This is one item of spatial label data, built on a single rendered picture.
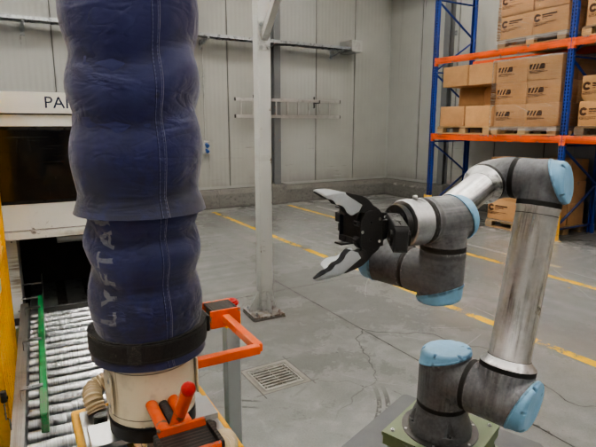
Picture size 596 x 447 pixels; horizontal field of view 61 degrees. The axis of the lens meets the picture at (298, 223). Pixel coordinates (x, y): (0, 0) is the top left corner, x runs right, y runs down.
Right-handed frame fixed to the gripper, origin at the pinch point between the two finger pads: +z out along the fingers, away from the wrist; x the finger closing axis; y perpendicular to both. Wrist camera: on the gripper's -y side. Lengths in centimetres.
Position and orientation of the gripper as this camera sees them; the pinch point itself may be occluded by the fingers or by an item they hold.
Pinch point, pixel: (315, 237)
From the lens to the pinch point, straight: 82.9
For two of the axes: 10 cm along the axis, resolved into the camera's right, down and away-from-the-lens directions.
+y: -4.9, -1.7, 8.6
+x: 0.0, -9.8, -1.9
